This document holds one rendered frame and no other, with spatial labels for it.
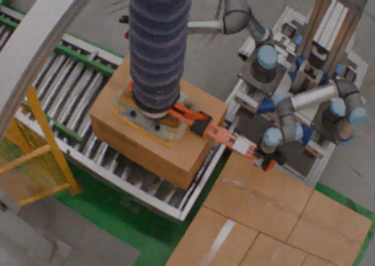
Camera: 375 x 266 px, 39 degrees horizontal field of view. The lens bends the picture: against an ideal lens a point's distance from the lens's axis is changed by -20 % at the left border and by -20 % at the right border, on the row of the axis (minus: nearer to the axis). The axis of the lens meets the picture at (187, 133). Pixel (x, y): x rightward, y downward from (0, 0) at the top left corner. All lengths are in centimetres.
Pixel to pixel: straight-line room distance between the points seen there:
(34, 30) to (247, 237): 264
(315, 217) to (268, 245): 36
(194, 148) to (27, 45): 205
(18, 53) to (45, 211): 310
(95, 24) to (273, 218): 209
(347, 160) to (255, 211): 112
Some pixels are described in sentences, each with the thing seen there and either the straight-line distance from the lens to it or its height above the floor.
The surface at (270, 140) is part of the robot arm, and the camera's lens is 273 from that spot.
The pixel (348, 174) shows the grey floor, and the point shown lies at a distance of 450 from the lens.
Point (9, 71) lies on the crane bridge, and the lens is 124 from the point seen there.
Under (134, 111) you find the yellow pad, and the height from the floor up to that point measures 114.
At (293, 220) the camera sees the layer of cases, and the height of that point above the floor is 54.
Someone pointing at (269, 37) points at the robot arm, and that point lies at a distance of 327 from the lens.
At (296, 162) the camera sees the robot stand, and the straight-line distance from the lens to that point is 417.
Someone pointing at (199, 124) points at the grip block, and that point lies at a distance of 307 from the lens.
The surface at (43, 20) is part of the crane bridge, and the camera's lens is 128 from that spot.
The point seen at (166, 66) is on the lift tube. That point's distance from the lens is 252.
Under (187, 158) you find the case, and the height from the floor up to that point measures 109.
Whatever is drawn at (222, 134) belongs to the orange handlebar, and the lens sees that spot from 307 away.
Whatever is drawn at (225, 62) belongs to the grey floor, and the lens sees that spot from 457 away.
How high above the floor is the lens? 413
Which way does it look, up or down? 72 degrees down
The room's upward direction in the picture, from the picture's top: 8 degrees clockwise
